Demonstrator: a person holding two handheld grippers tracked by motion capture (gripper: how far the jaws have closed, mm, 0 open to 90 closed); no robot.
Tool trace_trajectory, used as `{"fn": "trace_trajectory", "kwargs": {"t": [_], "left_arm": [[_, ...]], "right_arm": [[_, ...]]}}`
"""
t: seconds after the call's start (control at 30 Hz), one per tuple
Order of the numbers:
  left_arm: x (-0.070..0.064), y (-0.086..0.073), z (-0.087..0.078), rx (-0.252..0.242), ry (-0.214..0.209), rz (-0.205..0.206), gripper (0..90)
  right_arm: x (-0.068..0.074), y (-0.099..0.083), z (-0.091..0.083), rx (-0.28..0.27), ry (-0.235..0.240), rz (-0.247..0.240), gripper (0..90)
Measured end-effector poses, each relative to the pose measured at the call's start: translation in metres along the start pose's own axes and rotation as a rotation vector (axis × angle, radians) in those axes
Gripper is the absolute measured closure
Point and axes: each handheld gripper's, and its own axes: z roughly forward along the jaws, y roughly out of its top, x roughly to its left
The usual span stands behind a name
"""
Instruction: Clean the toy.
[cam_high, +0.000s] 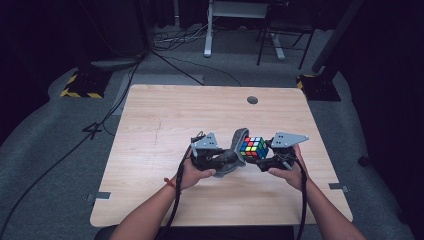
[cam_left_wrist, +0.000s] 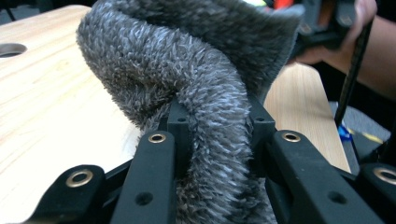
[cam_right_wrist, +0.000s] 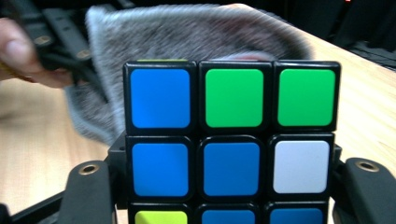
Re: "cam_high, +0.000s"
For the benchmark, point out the multicoloured puzzle cube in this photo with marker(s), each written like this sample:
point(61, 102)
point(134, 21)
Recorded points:
point(254, 148)

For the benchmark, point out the grey tape marker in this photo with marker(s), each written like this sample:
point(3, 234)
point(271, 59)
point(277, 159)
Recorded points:
point(337, 186)
point(101, 195)

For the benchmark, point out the black yellow-striped stand base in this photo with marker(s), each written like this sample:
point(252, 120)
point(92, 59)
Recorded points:
point(320, 88)
point(85, 83)

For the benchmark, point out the person's dark lap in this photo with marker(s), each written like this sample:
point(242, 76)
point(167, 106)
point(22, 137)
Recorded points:
point(233, 233)

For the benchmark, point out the small black caster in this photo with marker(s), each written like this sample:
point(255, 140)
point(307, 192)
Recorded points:
point(364, 160)

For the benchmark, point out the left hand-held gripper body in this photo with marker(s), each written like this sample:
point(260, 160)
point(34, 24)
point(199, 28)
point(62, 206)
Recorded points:
point(205, 142)

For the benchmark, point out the white desk frame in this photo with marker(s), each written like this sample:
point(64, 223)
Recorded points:
point(208, 33)

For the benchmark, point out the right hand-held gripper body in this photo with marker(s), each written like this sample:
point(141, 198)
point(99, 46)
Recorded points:
point(286, 139)

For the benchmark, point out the person's left hand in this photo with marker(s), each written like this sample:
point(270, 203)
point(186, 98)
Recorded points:
point(190, 176)

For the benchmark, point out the person's right hand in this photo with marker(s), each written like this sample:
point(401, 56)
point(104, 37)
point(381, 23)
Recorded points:
point(296, 175)

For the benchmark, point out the dark metal stand pole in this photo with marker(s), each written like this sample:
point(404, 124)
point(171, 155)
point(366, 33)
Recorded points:
point(336, 33)

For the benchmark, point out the black chair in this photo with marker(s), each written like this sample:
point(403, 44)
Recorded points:
point(306, 50)

